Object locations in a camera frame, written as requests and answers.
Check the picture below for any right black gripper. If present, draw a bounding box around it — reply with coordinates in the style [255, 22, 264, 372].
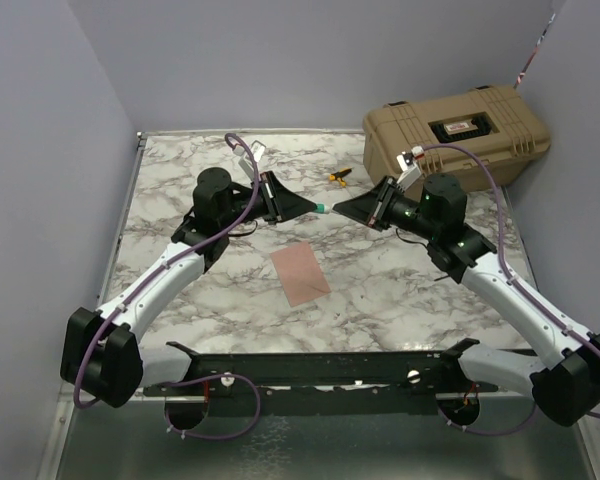
[336, 175, 440, 241]

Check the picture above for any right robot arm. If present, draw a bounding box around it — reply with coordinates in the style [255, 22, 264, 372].
[333, 174, 600, 427]

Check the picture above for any tan plastic case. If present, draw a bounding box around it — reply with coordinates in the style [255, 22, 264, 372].
[363, 85, 551, 186]

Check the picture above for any black mounting rail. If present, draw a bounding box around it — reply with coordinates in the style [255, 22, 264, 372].
[143, 350, 498, 424]

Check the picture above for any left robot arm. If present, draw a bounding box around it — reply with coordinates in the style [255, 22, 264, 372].
[60, 167, 317, 408]

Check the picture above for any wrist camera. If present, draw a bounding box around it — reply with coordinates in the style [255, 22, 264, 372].
[234, 140, 266, 178]
[396, 146, 425, 192]

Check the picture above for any green glue stick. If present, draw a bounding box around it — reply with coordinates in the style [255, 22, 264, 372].
[314, 203, 332, 215]

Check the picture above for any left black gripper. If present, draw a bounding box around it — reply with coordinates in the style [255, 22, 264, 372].
[220, 170, 316, 230]

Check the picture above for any yellow handled screwdriver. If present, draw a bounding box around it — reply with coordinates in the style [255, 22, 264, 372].
[329, 168, 352, 187]

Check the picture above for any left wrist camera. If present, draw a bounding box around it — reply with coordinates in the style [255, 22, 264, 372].
[234, 140, 266, 178]

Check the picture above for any pink envelope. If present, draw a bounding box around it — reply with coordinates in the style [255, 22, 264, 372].
[270, 242, 331, 307]

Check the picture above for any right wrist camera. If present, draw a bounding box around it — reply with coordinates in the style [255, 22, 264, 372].
[396, 146, 425, 192]

